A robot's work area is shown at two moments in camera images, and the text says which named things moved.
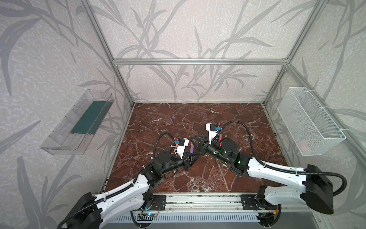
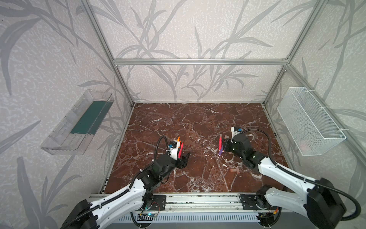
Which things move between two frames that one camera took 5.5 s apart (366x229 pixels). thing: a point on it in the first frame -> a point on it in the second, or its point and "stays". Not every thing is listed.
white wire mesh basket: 311,127 stays
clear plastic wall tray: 73,136 stays
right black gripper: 207,146 -> 227,147
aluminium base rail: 228,202 stays
